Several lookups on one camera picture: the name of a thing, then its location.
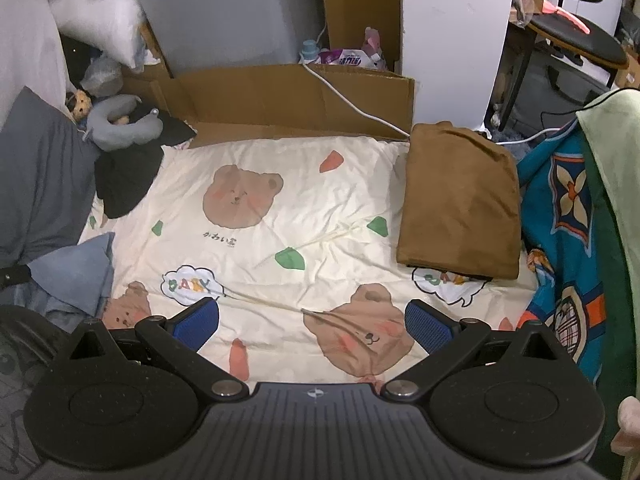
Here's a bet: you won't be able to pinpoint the white pillow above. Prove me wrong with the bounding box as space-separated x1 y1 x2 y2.
47 0 146 71

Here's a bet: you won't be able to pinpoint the tall brown cardboard box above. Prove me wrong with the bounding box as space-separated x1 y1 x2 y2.
317 0 403 73

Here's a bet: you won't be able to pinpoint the grey bag with black handles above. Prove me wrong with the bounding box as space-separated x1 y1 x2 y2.
525 57 606 126

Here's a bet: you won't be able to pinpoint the purple refill pouch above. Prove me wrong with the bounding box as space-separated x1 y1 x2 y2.
317 47 386 71

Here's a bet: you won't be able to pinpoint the white power cable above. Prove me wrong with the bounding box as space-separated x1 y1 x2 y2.
300 57 581 147

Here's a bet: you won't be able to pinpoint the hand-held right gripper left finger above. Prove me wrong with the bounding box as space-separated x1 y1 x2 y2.
52 296 251 403

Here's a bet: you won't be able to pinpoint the grey quilted cushion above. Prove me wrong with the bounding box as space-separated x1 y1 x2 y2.
0 86 101 271

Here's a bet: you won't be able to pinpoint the folded brown pants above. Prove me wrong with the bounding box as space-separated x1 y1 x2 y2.
396 121 523 283

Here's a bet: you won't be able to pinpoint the flattened brown cardboard box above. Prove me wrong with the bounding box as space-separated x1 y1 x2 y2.
120 20 417 150

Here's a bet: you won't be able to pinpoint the pink plastic item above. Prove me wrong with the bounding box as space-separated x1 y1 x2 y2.
542 0 591 36

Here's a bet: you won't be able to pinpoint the blue patterned blanket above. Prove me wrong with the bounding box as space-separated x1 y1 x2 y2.
515 120 608 386

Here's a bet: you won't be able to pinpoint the light blue denim pants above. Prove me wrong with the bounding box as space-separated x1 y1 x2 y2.
15 232 117 333

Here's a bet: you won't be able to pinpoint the black office chair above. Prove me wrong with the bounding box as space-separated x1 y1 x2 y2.
497 0 631 128

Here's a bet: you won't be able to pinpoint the small plush doll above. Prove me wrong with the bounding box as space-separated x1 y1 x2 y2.
66 89 93 122

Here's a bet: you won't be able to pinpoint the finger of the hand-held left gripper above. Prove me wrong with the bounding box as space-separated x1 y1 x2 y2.
0 266 32 288

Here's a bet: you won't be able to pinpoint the grey neck pillow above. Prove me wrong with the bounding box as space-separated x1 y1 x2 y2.
82 95 165 152

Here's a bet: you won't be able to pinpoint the clear plastic bag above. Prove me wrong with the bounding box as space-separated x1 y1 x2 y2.
80 55 123 97

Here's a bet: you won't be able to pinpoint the cream bear print bed sheet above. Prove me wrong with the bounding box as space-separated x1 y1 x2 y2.
77 135 556 401

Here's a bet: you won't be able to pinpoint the green cloth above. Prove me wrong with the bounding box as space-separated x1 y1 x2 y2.
575 87 640 466

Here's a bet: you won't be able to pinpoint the black cloth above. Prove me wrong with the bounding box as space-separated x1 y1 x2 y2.
95 110 198 220

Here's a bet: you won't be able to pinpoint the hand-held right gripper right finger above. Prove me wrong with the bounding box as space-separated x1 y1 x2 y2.
380 299 576 403

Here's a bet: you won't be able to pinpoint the pink packet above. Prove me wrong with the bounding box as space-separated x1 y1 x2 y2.
362 26 385 68

